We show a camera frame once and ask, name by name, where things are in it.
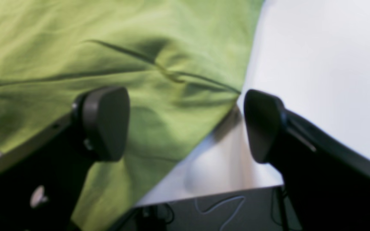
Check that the green T-shirt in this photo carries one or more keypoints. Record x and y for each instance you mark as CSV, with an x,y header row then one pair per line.
x,y
182,61

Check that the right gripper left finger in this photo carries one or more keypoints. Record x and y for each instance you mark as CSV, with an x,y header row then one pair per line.
x,y
42,179

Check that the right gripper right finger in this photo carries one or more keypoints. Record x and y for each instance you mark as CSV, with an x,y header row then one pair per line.
x,y
327,183

